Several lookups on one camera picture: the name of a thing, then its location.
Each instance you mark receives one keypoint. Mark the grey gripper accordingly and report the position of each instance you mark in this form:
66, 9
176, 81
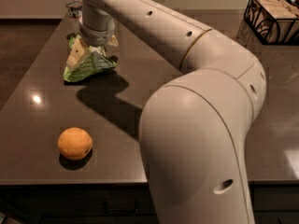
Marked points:
95, 34

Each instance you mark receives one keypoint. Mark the green rice chip bag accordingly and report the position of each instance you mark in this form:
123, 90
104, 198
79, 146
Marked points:
96, 63

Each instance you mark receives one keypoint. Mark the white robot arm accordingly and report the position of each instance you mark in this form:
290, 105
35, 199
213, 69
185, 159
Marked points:
192, 131

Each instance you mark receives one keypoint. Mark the clear plastic water bottle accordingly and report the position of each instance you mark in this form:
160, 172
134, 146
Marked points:
74, 8

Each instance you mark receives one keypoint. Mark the orange fruit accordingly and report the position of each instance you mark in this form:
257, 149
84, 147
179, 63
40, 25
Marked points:
75, 143

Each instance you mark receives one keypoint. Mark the black drawer handle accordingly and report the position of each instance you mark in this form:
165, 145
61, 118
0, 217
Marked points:
120, 207

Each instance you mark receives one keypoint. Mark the black wire basket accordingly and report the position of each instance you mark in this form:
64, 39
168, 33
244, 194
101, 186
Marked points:
271, 31

